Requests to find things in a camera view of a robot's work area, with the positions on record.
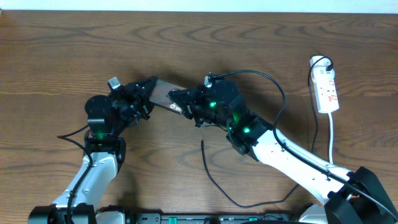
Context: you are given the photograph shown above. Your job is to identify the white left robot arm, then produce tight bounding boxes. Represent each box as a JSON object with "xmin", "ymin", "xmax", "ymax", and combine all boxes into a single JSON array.
[{"xmin": 28, "ymin": 76, "xmax": 158, "ymax": 223}]

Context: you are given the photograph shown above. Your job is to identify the white power strip cord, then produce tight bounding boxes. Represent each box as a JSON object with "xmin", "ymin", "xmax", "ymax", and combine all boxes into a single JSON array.
[{"xmin": 327, "ymin": 111, "xmax": 335, "ymax": 165}]

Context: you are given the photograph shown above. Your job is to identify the white power strip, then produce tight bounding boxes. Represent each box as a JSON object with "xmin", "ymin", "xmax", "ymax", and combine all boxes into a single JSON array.
[{"xmin": 310, "ymin": 55, "xmax": 339, "ymax": 114}]

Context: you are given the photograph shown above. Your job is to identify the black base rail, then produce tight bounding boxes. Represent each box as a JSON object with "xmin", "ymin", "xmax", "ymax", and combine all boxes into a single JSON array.
[{"xmin": 93, "ymin": 211, "xmax": 299, "ymax": 224}]

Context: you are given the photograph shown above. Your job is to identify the black charger cable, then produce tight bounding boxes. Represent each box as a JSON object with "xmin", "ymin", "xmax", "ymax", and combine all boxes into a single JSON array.
[{"xmin": 200, "ymin": 55, "xmax": 335, "ymax": 209}]

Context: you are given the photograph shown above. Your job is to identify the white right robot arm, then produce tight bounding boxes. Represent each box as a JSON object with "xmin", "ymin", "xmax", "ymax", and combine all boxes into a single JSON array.
[{"xmin": 168, "ymin": 80, "xmax": 397, "ymax": 223}]

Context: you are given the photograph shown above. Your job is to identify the black right camera cable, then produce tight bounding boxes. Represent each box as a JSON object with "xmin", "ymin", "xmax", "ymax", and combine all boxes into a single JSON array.
[{"xmin": 208, "ymin": 69, "xmax": 398, "ymax": 218}]

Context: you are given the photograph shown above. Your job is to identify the black camera cable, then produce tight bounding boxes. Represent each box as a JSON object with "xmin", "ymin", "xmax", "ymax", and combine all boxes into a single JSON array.
[
  {"xmin": 57, "ymin": 124, "xmax": 94, "ymax": 224},
  {"xmin": 208, "ymin": 69, "xmax": 398, "ymax": 218}
]

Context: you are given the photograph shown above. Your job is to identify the black left camera cable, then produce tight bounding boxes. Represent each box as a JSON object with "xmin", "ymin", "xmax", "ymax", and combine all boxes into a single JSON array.
[{"xmin": 57, "ymin": 124, "xmax": 94, "ymax": 224}]

